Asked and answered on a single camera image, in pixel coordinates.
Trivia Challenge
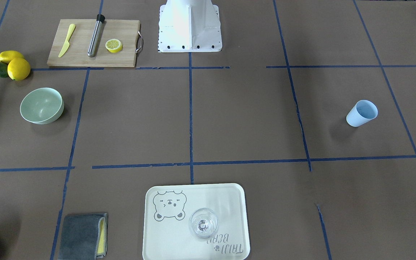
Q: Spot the light blue plastic cup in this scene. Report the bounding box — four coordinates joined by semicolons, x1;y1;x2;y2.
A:
346;99;378;127

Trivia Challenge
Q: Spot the green ceramic bowl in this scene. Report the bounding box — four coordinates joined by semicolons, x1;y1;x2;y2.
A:
19;87;65;125

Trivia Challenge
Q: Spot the cream bear tray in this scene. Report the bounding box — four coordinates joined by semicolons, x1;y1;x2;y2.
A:
142;183;251;260

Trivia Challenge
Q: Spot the clear wine glass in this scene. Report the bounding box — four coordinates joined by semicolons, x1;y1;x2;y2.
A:
189;208;218;240

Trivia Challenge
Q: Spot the yellow lemon half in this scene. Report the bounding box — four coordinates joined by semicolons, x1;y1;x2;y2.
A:
105;39;123;53

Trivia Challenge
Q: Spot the wooden cutting board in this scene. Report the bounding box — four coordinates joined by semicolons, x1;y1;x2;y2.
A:
47;19;143;68

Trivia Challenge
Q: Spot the steel muddler black tip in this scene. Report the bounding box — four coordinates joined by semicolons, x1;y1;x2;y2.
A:
87;14;105;57

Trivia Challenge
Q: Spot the grey yellow folded cloth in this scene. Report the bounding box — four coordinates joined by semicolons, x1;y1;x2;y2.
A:
57;212;108;260

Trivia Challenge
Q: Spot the yellow plastic knife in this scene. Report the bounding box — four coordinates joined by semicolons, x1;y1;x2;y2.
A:
58;23;76;58

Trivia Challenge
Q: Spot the yellow lemon round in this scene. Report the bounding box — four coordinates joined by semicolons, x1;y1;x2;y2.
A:
7;58;31;81

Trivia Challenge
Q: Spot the yellow lemon upper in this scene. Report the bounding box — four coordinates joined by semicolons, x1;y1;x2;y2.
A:
0;50;25;64

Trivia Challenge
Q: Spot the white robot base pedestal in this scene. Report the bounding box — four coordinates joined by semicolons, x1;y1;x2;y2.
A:
157;0;223;53

